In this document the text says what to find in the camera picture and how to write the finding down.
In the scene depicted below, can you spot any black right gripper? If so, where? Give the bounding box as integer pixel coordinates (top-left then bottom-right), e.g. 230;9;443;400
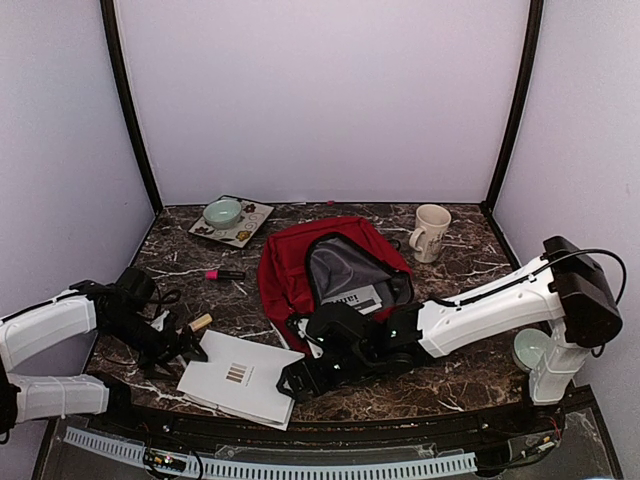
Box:
276;349;374;404

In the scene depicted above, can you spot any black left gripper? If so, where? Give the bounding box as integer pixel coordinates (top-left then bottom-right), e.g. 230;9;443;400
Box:
103;312;207;380

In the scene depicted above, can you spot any white booklet with stripes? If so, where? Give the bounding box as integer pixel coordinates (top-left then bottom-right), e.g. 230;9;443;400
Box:
177;330;305;431

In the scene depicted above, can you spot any grey black and white magazine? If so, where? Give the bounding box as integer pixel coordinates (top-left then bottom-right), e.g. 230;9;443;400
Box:
323;285;382;315

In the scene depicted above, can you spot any red backpack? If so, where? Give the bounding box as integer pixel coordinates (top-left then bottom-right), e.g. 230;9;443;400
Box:
257;217;414;354

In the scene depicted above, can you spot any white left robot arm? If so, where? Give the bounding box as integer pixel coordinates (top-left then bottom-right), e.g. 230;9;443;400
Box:
1;281;207;439

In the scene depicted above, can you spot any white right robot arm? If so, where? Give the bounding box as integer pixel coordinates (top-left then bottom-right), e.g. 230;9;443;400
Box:
276;236;623;434

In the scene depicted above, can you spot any pink yellow highlighter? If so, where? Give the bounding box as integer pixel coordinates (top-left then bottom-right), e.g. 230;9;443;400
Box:
189;314;213;332

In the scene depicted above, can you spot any pink capped black marker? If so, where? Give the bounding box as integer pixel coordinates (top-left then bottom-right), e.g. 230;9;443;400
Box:
205;269;246;281

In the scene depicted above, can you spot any pale green ceramic bowl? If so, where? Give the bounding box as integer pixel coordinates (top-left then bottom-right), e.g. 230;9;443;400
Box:
202;198;242;229

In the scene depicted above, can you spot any floral patterned square plate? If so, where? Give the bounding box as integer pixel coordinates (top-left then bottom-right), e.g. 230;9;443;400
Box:
188;196;274;249

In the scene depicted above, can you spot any white mug with red pattern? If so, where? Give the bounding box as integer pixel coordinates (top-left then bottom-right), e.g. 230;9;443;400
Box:
409;204;452;263

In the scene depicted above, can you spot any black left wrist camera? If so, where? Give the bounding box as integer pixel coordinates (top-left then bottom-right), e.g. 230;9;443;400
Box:
115;267;156;309

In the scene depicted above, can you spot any white slotted cable duct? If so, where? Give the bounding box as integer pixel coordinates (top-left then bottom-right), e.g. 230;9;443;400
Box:
63;427;477;479

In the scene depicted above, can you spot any black enclosure frame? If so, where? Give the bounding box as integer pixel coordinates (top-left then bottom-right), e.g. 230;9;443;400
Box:
49;0;601;451

